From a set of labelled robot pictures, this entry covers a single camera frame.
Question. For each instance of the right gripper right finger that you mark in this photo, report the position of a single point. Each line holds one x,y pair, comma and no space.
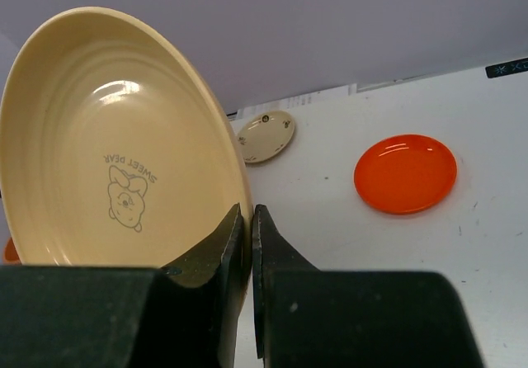
307,317

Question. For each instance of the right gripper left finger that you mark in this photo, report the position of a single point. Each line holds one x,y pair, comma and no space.
184,314

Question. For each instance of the orange round plate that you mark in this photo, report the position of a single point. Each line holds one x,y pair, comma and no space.
405,174

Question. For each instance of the yellow round plate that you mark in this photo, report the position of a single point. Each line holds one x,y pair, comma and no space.
114,150

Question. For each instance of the small beige floral plate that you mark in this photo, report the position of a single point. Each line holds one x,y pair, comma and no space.
266,136

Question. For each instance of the orange plastic bin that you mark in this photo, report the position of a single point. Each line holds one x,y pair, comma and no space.
10,255

